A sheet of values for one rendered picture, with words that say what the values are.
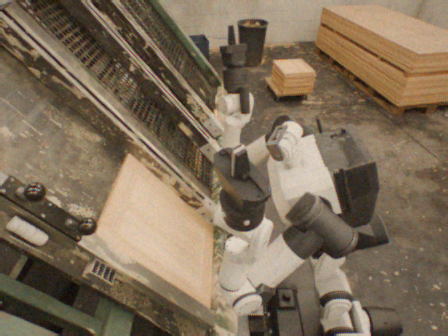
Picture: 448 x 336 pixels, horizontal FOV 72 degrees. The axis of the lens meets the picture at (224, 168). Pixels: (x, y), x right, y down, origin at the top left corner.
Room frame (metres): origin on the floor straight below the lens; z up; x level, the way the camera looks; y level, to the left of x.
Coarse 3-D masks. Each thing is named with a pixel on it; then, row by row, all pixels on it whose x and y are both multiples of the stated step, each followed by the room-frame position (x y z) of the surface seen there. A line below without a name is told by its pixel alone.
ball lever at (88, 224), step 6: (66, 222) 0.46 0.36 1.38; (72, 222) 0.47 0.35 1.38; (84, 222) 0.41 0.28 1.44; (90, 222) 0.42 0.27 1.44; (96, 222) 0.43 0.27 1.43; (72, 228) 0.46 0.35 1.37; (78, 228) 0.41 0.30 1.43; (84, 228) 0.40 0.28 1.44; (90, 228) 0.41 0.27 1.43; (96, 228) 0.41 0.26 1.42; (84, 234) 0.40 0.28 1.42; (90, 234) 0.40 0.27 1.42
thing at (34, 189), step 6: (30, 186) 0.41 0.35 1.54; (36, 186) 0.42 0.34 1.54; (42, 186) 0.42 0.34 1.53; (18, 192) 0.46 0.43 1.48; (24, 192) 0.41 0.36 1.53; (30, 192) 0.40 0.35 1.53; (36, 192) 0.41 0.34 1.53; (42, 192) 0.41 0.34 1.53; (24, 198) 0.46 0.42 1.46; (30, 198) 0.40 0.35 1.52; (36, 198) 0.40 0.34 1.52; (42, 198) 0.41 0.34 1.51
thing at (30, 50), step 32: (0, 0) 0.87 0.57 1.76; (0, 32) 0.87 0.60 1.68; (32, 32) 0.92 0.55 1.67; (32, 64) 0.87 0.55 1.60; (64, 64) 0.91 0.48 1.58; (64, 96) 0.87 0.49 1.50; (96, 96) 0.91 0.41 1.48; (96, 128) 0.87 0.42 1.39; (128, 128) 0.91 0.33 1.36; (160, 160) 0.89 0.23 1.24; (192, 192) 0.87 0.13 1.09
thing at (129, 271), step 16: (0, 176) 0.48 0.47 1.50; (0, 208) 0.44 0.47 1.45; (16, 208) 0.44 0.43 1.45; (32, 224) 0.44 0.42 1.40; (64, 240) 0.44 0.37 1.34; (96, 240) 0.48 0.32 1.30; (80, 256) 0.44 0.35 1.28; (96, 256) 0.44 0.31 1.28; (112, 256) 0.47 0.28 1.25; (128, 256) 0.49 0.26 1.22; (128, 272) 0.45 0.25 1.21; (144, 272) 0.48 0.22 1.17; (144, 288) 0.44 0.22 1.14; (160, 288) 0.46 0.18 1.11; (176, 288) 0.49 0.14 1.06; (176, 304) 0.44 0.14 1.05; (192, 304) 0.47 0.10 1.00; (192, 320) 0.44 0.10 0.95; (208, 320) 0.45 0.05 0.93
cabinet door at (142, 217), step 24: (144, 168) 0.86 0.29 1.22; (120, 192) 0.69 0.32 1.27; (144, 192) 0.76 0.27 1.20; (168, 192) 0.84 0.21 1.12; (120, 216) 0.61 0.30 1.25; (144, 216) 0.67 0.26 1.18; (168, 216) 0.74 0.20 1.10; (192, 216) 0.83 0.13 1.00; (120, 240) 0.54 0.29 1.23; (144, 240) 0.59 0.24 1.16; (168, 240) 0.65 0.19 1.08; (192, 240) 0.72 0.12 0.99; (144, 264) 0.51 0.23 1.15; (168, 264) 0.57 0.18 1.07; (192, 264) 0.63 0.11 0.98; (192, 288) 0.54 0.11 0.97
